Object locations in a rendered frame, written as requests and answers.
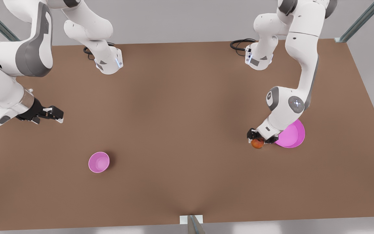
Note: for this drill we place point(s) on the red apple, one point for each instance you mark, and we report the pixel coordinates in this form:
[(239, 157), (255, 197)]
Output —
[(257, 142)]

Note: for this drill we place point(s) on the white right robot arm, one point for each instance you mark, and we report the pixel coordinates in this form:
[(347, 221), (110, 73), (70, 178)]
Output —
[(28, 55)]

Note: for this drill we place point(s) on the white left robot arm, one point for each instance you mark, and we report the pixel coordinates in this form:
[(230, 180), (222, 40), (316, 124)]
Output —
[(304, 48)]

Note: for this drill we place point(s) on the pink plate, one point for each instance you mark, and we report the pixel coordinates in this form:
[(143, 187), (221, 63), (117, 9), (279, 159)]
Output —
[(292, 136)]

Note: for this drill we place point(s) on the pink bowl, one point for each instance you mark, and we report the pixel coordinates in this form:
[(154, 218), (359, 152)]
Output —
[(98, 162)]

